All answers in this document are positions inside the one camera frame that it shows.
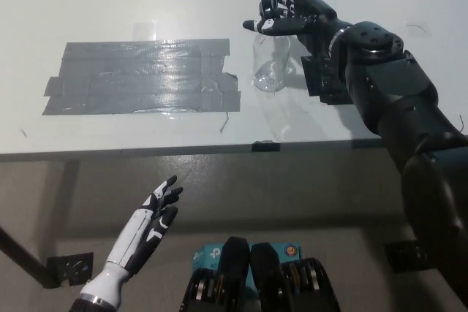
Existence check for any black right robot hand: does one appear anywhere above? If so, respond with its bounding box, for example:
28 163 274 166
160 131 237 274
241 0 349 58

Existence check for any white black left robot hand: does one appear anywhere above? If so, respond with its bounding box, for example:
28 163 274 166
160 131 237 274
79 175 184 308

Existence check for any clear plastic bottle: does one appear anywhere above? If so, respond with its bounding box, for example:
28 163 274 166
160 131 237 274
252 32 293 93

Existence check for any teal router box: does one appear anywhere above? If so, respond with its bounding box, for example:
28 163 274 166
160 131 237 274
192 242 303 291

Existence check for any black table leg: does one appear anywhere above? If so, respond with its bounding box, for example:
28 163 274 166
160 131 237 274
0 224 61 289

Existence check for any grey duct tape patch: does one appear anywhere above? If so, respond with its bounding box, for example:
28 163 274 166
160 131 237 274
41 37 243 116

